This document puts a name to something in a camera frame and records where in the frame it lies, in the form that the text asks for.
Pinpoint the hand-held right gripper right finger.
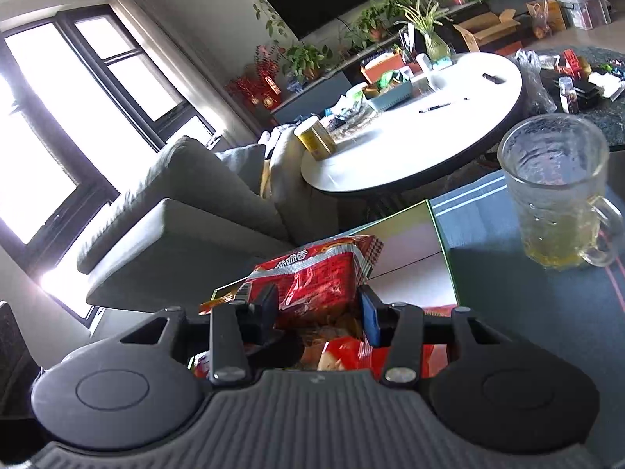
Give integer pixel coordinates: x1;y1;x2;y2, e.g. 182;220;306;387
358;285;543;386

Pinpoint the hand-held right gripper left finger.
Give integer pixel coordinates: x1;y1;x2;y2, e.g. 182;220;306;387
73;283;281;386

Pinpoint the red yellow snack bag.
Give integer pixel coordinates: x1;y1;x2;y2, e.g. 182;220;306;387
188;234;386;378

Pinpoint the large red snack bag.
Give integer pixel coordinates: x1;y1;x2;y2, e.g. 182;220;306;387
420;304;457;378

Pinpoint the green cardboard box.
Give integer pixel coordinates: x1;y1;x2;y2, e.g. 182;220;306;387
212;199;460;313

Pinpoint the grey armchair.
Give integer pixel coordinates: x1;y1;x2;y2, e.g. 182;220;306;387
75;136;338;313

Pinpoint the blue striped tablecloth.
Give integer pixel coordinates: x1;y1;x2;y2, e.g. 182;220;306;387
430;166;625;450

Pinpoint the yellow can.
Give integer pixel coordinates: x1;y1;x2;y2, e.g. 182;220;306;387
293;116;339;162

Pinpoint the white round table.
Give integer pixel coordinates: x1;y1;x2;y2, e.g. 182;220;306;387
300;53;525;196

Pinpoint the glass mug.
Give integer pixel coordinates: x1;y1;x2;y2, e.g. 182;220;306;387
497;113;623;270

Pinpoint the red flower decoration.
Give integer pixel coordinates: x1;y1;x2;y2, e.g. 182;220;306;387
227;46;286;108

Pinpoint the dark television cabinet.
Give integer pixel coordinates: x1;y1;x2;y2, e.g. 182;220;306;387
271;0;538;123

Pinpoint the blue tray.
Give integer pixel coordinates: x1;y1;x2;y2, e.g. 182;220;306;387
364;78;413;111

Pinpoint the row of potted plants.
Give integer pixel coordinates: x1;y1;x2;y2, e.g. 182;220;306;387
280;0;538;79

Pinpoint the orange box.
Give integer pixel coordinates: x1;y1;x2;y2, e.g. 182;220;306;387
361;51;406;84

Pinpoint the black framed window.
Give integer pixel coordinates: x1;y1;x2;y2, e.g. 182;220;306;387
0;5;218;323

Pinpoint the beige curtain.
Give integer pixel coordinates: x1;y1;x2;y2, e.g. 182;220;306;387
100;0;255;147

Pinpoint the spider plant in glass vase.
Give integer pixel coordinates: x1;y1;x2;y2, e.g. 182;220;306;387
395;0;452;62

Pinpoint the clear plastic bag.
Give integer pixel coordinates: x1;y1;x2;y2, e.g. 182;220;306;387
515;49;557;113

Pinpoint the small glass jar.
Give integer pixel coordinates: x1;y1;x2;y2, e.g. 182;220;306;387
557;77;579;114

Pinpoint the hanging vine plant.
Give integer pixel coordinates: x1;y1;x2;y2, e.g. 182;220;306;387
229;0;289;40

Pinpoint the dark marble table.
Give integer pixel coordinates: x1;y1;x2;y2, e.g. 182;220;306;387
518;45;625;150

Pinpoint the open cardboard box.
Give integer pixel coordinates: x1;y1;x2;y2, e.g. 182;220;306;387
453;9;521;52

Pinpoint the small red object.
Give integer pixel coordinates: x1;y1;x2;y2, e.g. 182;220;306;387
561;49;587;79

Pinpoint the orange gift bag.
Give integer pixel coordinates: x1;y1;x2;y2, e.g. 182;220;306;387
526;0;567;40

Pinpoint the clear plastic storage box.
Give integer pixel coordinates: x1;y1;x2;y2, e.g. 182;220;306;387
557;0;611;30

